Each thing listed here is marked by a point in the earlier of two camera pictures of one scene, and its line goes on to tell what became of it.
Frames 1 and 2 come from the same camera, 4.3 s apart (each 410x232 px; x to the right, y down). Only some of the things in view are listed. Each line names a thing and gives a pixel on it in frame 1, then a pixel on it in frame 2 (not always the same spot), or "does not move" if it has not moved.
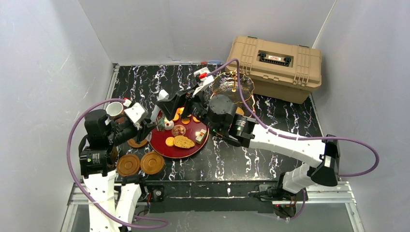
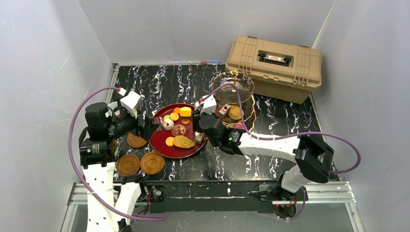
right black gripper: (181, 102) → (197, 118)
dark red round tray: (174, 139) does not move
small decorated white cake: (199, 137) does not move
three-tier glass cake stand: (226, 84) does not move
